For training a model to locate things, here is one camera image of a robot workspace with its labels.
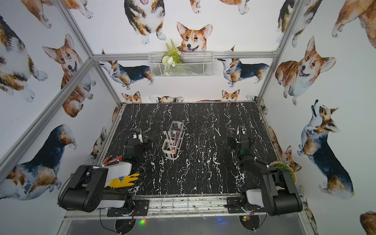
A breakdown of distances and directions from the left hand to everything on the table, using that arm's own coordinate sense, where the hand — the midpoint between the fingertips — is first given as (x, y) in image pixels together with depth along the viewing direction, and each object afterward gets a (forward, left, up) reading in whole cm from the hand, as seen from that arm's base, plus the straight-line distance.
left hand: (142, 135), depth 92 cm
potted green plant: (-22, -77, +4) cm, 80 cm away
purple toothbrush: (-5, -22, +2) cm, 23 cm away
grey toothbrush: (-4, -16, +7) cm, 17 cm away
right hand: (-1, -59, +1) cm, 59 cm away
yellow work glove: (-26, +6, -6) cm, 27 cm away
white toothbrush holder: (-8, -19, +1) cm, 21 cm away
